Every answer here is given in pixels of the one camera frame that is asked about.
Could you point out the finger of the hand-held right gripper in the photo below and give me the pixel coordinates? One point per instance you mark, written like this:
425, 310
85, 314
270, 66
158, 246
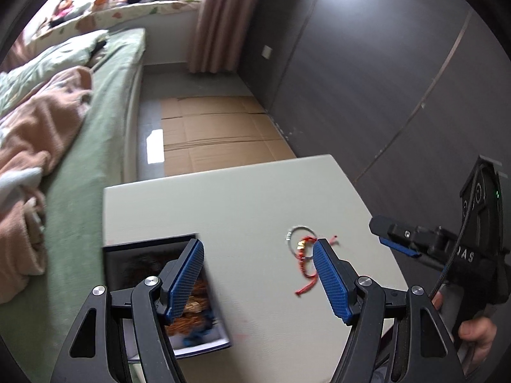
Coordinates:
393, 227
399, 247

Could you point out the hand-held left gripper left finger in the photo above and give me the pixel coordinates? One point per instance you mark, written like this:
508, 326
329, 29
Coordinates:
187, 275

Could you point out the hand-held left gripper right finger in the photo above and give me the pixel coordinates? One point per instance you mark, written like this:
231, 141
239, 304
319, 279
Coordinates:
331, 279

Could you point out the silver bangle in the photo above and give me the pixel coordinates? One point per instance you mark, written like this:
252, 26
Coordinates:
288, 236

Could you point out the black jewelry box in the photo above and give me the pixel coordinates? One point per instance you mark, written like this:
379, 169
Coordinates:
119, 263

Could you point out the person's right hand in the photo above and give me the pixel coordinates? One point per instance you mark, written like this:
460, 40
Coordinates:
475, 331

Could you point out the white side table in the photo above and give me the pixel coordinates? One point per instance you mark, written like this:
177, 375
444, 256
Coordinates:
259, 199

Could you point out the green bed mattress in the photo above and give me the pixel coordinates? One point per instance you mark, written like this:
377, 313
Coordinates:
80, 191

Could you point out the flattened cardboard sheet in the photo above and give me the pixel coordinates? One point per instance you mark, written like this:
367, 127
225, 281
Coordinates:
215, 127

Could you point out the dark grey wardrobe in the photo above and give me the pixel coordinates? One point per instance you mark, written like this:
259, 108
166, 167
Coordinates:
359, 68

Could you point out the pink fleece blanket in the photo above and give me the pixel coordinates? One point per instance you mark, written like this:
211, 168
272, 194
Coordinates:
40, 127

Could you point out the light green quilt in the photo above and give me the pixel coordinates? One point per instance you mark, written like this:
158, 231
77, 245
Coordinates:
48, 64

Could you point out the pink curtain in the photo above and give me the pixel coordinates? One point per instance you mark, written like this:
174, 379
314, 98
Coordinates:
18, 50
219, 16

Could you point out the orange packet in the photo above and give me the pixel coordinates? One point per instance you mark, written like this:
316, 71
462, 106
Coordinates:
102, 0

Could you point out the pink soft toy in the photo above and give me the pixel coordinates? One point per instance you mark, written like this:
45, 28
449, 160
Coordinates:
66, 8

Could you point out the white wall socket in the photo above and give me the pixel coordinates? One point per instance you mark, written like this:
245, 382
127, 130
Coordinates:
266, 52

